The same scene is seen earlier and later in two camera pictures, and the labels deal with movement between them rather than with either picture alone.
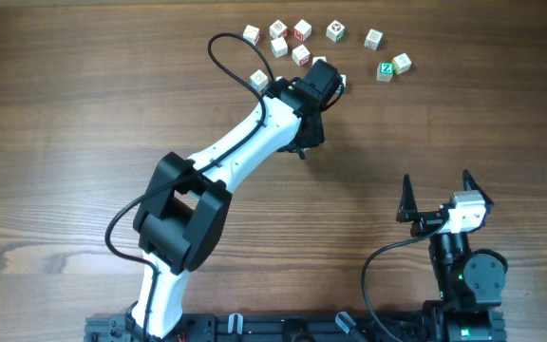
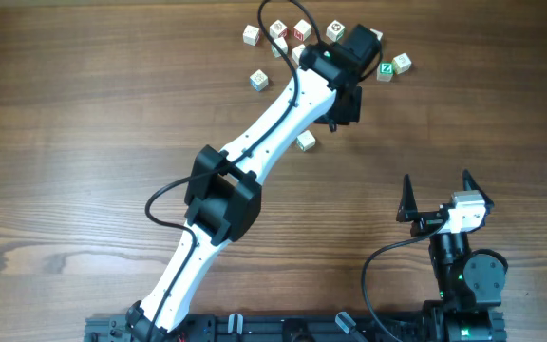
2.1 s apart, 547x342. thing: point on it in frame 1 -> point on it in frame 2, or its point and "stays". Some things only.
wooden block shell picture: (276, 28) stays
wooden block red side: (253, 34) stays
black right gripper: (427, 220) stays
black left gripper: (319, 138) -> (351, 118)
